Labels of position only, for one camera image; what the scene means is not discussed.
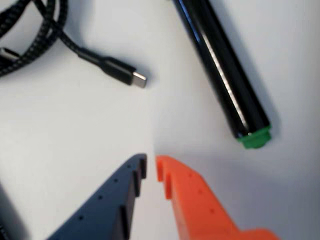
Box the black marker with green cap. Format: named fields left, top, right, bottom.
left=172, top=0, right=272, bottom=150

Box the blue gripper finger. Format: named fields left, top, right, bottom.
left=46, top=153, right=148, bottom=240

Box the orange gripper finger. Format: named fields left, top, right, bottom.
left=155, top=154, right=282, bottom=240

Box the small black device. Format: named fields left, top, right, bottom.
left=0, top=184, right=30, bottom=240

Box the black braided USB cable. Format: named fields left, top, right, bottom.
left=0, top=0, right=148, bottom=90

